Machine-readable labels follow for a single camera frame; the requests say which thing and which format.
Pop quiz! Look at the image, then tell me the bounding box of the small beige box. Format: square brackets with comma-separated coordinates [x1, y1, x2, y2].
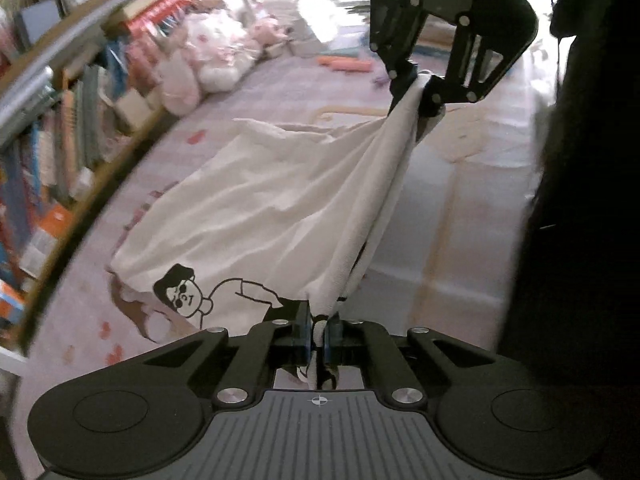
[115, 90, 161, 133]

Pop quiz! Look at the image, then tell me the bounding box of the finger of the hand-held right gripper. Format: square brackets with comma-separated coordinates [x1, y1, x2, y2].
[371, 2, 428, 100]
[421, 22, 528, 117]

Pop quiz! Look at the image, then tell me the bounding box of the white pink plush toy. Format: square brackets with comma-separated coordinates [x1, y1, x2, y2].
[185, 10, 261, 93]

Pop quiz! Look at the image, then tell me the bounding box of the small pink plush toy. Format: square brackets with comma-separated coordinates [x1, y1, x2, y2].
[247, 17, 291, 53]

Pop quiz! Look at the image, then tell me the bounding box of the person's dark clothing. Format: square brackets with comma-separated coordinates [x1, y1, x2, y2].
[497, 0, 640, 396]

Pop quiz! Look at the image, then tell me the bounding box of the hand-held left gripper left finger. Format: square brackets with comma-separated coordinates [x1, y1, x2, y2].
[142, 304, 313, 409]

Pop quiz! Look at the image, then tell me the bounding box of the white t-shirt cartoon print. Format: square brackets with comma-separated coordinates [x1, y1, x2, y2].
[107, 72, 446, 391]

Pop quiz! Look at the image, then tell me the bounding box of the pink plaid mat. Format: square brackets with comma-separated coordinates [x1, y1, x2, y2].
[15, 0, 551, 391]

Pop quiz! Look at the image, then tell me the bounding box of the orange marker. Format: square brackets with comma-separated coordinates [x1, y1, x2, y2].
[320, 56, 375, 73]

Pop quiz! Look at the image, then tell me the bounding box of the wooden bookshelf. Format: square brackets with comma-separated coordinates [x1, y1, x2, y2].
[0, 0, 241, 376]

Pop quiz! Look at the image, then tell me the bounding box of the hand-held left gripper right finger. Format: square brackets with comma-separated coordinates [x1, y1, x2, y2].
[322, 311, 496, 406]

